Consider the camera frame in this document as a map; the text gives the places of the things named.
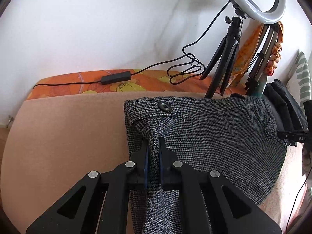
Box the grey tweed shorts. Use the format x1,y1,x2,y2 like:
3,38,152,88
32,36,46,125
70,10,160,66
124,96,287,233

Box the folded black garment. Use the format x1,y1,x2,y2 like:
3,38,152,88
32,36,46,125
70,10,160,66
263,79,308,145

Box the green white patterned pillow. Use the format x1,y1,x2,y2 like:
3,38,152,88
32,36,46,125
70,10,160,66
286,51,311,112

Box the orange patterned scarf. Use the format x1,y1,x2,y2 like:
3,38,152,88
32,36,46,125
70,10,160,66
229,21,284,89

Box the black small tripod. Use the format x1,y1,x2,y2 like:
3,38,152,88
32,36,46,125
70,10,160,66
199,16,243,98

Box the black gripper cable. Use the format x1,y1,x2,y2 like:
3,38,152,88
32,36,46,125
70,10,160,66
285,170,312,234

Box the black ring light cable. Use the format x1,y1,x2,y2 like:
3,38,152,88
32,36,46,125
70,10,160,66
33,0,232,89

